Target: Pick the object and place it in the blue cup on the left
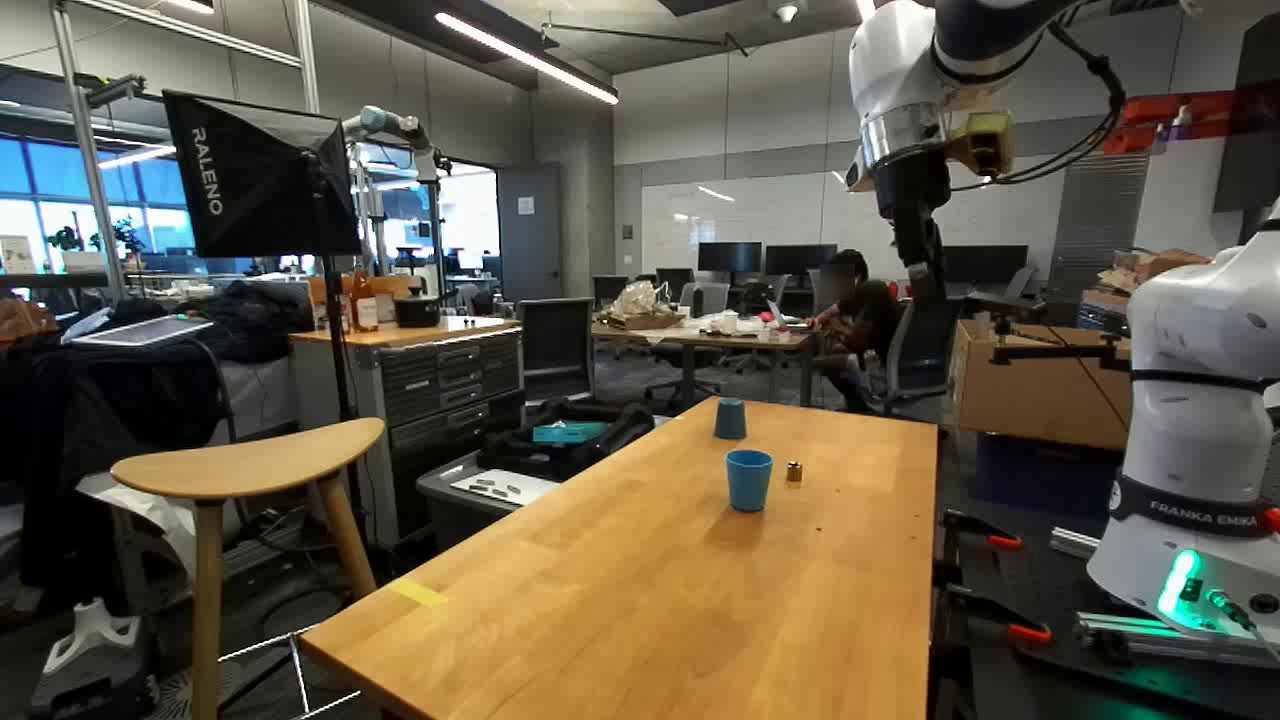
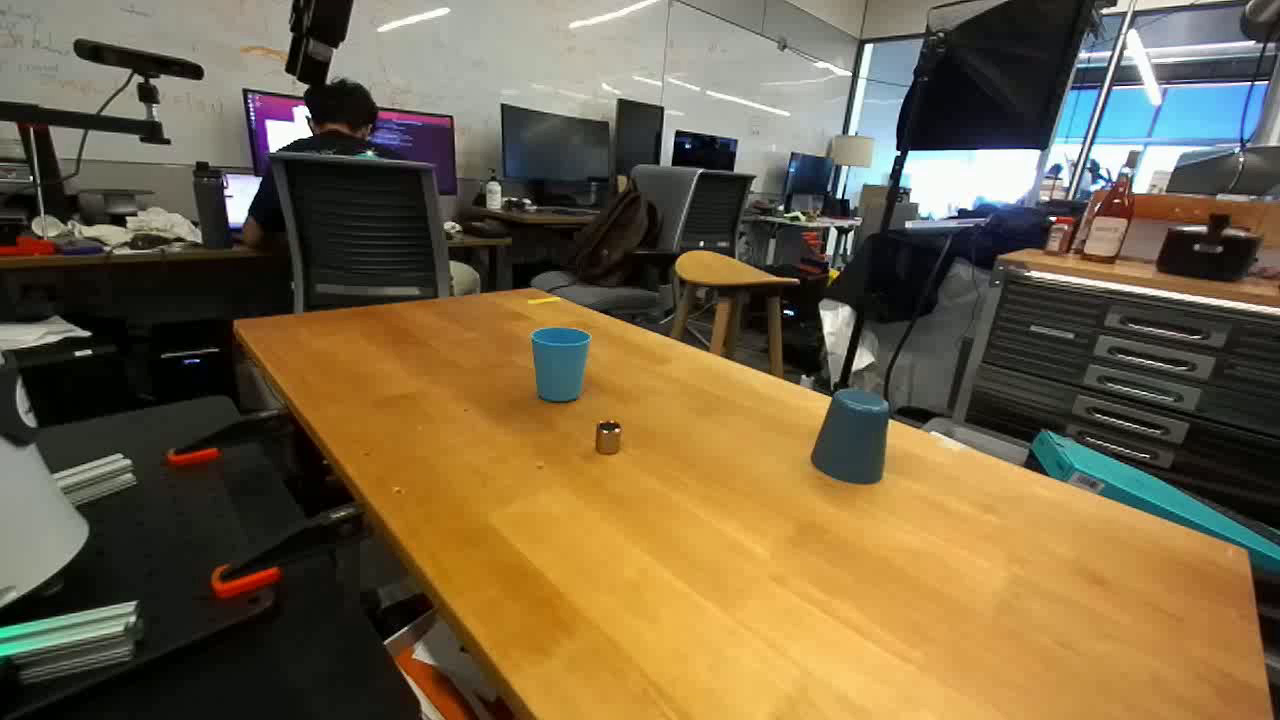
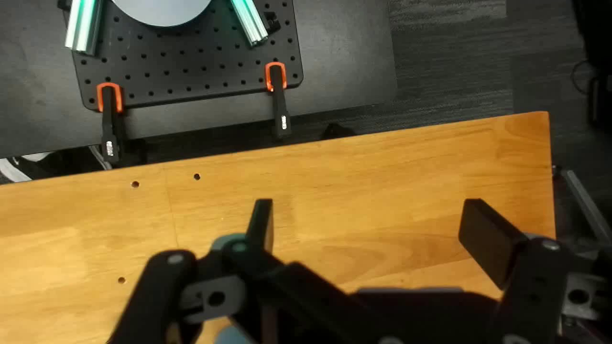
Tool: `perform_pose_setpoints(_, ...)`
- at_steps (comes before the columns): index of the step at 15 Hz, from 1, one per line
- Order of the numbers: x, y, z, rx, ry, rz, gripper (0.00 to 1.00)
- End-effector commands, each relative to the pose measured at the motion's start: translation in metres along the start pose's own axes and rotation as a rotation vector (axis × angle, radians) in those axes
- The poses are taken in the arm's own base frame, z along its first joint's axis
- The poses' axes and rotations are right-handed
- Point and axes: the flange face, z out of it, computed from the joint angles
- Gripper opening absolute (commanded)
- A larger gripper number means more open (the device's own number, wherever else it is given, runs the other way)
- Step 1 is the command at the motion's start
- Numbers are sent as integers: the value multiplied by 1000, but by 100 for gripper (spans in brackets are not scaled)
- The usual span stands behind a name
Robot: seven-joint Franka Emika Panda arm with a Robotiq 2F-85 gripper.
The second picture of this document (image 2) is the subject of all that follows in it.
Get light blue upright cup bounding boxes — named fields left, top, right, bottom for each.
left=532, top=328, right=592, bottom=402

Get dark blue inverted cup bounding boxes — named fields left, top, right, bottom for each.
left=813, top=389, right=891, bottom=484

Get wooden stool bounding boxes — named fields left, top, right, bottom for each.
left=674, top=246, right=796, bottom=376

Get black dark monitor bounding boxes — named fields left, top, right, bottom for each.
left=500, top=105, right=613, bottom=185

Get grey mesh office chair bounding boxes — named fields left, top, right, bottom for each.
left=274, top=151, right=452, bottom=312

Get person in dark shirt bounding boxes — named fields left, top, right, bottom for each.
left=239, top=74, right=484, bottom=298

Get teal flat board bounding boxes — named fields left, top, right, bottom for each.
left=1029, top=432, right=1280, bottom=571

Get black softbox light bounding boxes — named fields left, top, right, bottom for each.
left=897, top=0, right=1097, bottom=151

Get purple screen monitor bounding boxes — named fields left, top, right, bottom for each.
left=243, top=87, right=457, bottom=194

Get red sauce bottle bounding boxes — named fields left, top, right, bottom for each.
left=1080, top=157, right=1140, bottom=259

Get grey drawer cabinet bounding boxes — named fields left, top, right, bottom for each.
left=960, top=252, right=1280, bottom=524

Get black device on cabinet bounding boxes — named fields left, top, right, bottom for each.
left=1157, top=217, right=1260, bottom=279

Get orange handled black clamp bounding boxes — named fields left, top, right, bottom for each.
left=164, top=411, right=294, bottom=473

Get black camera on stand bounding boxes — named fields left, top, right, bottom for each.
left=73, top=38, right=206, bottom=143

